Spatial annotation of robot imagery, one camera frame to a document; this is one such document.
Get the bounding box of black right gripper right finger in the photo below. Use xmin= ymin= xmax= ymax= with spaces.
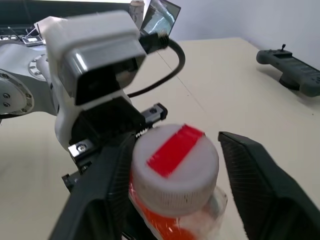
xmin=217 ymin=130 xmax=320 ymax=240

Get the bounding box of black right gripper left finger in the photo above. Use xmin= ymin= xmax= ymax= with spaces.
xmin=48 ymin=131 xmax=138 ymax=240

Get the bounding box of orange drink bottle white cap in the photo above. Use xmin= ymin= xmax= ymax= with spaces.
xmin=121 ymin=123 xmax=229 ymax=240

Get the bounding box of grey drink can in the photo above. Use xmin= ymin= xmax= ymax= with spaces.
xmin=129 ymin=0 xmax=146 ymax=27

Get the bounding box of small black box white label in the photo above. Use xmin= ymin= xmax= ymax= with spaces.
xmin=22 ymin=34 xmax=44 ymax=48

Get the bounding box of grey handheld remote controller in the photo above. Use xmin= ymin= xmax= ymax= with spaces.
xmin=256 ymin=44 xmax=320 ymax=98

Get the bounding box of black monitor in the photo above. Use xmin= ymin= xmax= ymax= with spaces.
xmin=0 ymin=1 xmax=133 ymax=29

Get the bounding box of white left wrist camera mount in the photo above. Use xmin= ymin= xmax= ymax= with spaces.
xmin=34 ymin=9 xmax=147 ymax=153

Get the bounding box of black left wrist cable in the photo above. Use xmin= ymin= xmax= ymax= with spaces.
xmin=127 ymin=27 xmax=187 ymax=98

